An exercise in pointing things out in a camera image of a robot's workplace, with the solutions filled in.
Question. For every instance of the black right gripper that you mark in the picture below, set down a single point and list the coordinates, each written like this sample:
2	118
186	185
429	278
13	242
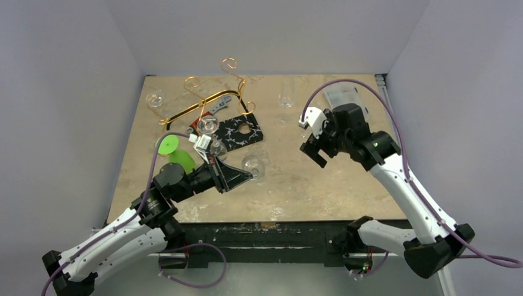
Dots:
321	145

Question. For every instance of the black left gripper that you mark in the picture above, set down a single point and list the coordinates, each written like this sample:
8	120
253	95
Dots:
224	176

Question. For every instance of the short ribbed clear goblet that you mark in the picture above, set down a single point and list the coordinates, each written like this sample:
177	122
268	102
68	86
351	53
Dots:
255	166

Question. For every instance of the clear stemmed glass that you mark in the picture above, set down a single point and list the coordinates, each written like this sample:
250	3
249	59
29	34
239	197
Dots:
208	125

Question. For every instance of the green plastic wine glass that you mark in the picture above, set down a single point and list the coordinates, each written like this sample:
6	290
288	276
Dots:
169	147

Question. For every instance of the clear round wine glass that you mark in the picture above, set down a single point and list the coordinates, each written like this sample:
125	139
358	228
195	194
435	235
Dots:
155	99

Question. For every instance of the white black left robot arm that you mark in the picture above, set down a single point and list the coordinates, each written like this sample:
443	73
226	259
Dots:
147	226

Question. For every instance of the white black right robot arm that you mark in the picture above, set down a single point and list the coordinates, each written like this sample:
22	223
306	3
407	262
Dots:
434	239

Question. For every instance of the black marbled rack base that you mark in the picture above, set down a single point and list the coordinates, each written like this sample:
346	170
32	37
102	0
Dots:
239	132

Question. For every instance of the clear champagne flute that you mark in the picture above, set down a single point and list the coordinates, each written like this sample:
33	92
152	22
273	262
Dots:
285	101

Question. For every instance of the clear plastic screw box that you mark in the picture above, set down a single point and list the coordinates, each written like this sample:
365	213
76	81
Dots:
345	93

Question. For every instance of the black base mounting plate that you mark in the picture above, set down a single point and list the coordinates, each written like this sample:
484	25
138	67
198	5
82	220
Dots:
301	242

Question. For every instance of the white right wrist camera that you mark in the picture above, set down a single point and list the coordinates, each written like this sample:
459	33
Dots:
314	118

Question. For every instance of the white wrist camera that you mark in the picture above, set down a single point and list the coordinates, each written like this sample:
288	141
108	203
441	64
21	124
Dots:
314	118
200	145

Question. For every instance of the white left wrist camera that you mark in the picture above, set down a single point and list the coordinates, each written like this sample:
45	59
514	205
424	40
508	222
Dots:
200	145

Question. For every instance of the red handled adjustable wrench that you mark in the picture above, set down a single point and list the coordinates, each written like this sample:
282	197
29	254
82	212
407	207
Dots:
221	104

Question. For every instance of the gold wire wine glass rack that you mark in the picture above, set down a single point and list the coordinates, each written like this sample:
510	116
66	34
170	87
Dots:
191	86

